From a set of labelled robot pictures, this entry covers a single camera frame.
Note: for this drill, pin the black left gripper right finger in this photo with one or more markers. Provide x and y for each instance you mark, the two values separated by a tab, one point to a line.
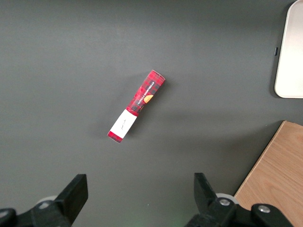
208	203

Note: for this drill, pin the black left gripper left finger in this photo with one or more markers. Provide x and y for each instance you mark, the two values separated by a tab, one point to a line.
68	201

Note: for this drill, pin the cream plastic tray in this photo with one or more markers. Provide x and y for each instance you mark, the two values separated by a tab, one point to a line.
292	61

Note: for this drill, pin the small black tray clip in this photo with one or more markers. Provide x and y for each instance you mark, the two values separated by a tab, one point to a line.
275	51

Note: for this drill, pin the wooden two-drawer cabinet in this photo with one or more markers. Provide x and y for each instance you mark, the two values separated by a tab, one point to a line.
279	177

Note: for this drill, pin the red tartan shortbread box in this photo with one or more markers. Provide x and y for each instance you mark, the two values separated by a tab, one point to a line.
139	104

